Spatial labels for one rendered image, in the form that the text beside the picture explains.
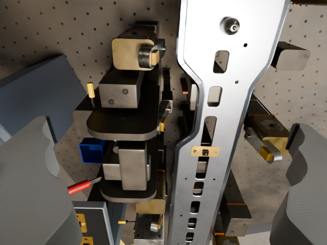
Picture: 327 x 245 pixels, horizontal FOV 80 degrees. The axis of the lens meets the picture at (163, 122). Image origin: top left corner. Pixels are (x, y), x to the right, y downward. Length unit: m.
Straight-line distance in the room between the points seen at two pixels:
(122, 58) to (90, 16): 0.41
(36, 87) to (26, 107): 0.08
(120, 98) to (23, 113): 0.30
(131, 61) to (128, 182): 0.24
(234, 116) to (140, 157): 0.30
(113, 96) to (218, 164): 0.41
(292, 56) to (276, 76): 0.36
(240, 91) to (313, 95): 0.54
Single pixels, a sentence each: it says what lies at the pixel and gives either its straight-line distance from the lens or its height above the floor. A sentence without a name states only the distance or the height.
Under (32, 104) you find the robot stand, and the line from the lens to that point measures 0.64.
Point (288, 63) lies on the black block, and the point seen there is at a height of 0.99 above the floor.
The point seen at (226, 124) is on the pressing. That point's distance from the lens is 0.57.
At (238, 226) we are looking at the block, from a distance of 0.89.
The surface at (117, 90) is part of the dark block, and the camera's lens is 0.38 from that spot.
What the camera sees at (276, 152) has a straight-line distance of 0.55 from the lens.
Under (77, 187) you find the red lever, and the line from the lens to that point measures 0.53.
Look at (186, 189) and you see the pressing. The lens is 0.72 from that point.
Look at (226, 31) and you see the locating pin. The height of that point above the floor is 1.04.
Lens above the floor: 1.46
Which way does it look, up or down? 58 degrees down
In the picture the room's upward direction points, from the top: 179 degrees counter-clockwise
